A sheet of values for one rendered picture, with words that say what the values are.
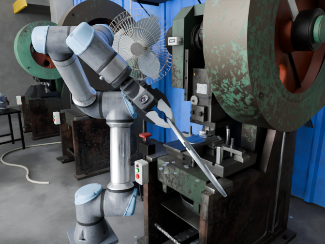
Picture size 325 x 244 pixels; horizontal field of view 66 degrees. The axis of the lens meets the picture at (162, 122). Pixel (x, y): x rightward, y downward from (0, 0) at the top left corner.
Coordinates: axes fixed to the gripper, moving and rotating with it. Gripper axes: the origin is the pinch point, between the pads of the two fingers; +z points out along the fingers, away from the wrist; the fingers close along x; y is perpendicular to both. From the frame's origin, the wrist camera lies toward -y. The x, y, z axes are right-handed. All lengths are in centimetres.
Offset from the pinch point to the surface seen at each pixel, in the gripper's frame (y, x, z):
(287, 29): 17, -59, 17
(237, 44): 4.6, -32.6, 0.4
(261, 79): 4.9, -32.3, 15.7
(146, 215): 70, 49, 62
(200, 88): 57, -28, 24
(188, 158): 52, 4, 45
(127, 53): 139, -24, -7
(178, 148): 46, 4, 33
